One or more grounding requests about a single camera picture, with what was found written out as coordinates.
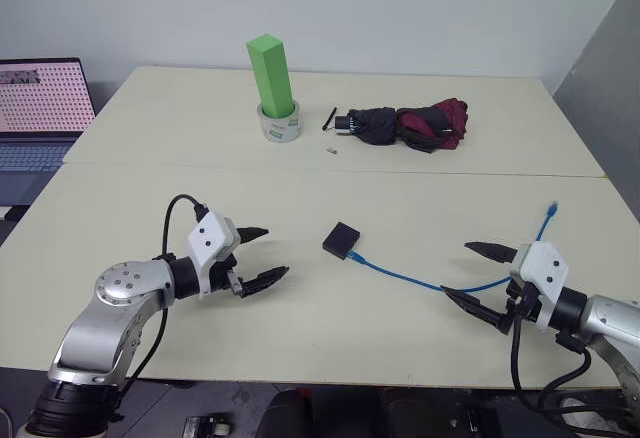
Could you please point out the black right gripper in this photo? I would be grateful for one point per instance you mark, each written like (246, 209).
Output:
(522, 303)

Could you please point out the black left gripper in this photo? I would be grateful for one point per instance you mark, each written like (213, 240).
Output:
(222, 273)

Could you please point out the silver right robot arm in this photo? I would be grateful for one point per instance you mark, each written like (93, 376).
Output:
(607, 323)

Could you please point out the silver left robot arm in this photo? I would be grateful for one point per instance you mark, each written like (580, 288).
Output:
(107, 318)

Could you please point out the small black box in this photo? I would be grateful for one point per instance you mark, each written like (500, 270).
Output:
(341, 239)

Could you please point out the clear packing tape roll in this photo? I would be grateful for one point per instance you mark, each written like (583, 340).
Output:
(281, 128)

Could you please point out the dark rounded shape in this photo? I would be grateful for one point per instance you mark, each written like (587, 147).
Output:
(287, 413)

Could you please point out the folded black maroon umbrella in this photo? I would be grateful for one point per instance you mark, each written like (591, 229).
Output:
(405, 125)

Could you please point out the small black device with wheel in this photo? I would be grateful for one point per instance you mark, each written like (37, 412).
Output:
(207, 427)

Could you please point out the green foam block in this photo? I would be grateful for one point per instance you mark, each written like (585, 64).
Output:
(270, 75)

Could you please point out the open laptop computer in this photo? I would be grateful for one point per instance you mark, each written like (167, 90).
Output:
(35, 108)

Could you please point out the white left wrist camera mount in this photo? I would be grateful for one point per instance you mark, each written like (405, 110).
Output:
(207, 238)

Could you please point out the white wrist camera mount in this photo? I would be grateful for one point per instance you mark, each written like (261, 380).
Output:
(542, 270)
(207, 238)

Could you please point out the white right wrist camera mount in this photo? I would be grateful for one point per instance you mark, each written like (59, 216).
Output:
(542, 270)

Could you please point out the grey wall panel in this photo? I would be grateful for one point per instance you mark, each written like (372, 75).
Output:
(600, 98)

